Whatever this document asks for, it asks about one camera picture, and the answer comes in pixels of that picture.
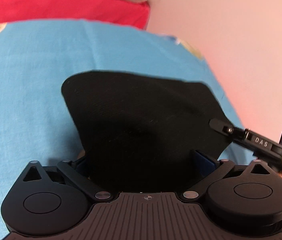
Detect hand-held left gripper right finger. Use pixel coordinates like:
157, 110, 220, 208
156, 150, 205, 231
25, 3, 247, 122
180, 150, 271, 200

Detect blue printed blanket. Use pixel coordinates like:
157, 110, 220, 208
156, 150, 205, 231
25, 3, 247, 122
0, 19, 246, 205

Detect black pants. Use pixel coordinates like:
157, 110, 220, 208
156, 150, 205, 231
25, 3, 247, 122
61, 70, 233, 193

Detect red bed sheet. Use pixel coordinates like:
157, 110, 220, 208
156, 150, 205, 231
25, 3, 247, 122
0, 0, 150, 29

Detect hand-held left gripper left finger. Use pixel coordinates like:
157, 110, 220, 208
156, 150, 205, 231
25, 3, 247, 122
22, 155, 113, 202

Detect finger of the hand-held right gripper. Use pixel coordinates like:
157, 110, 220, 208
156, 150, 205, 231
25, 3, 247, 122
209, 119, 233, 137

